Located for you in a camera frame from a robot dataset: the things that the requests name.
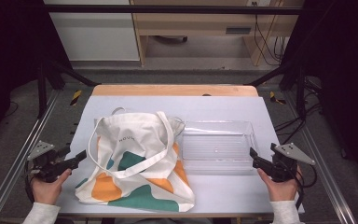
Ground person's left hand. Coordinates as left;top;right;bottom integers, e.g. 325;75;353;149
31;169;73;205

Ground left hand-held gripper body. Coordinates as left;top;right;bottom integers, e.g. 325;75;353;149
27;140;75;184

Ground cream tote bag with patches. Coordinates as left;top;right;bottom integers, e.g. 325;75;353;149
75;106;197;214

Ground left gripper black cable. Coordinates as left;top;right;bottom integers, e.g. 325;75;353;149
23;175;35;203

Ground white cabinet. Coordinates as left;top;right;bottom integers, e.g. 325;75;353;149
42;0;141;63

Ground black floor cables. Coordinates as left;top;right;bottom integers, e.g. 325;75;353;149
274;77;324;145

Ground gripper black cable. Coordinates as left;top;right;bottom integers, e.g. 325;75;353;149
294;163;319;210
23;175;35;203

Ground black frame leg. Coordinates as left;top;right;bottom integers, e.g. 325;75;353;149
244;61;308;119
36;60;100;119

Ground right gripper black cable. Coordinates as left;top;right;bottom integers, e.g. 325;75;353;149
294;163;319;210

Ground grey drawer handle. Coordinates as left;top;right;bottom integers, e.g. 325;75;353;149
225;26;253;35

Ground light wooden desk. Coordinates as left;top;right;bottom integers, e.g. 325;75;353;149
130;0;306;67

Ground aluminium rail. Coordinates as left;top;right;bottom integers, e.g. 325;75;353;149
286;92;358;224
0;89;61;224

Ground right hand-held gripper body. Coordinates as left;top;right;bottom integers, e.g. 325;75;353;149
269;142;317;184

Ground hanging black cables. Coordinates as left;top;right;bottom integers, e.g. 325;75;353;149
252;1;289;66

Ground white table board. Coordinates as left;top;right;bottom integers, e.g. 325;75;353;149
55;95;306;217

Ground clear plastic tray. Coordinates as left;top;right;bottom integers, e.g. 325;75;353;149
181;119;261;175

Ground black horizontal frame bar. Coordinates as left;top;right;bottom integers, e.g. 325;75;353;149
42;4;304;16

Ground black curtain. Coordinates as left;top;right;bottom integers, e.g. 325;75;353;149
0;0;73;147
280;0;358;189

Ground person's right hand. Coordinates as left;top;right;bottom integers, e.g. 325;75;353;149
256;167;303;203

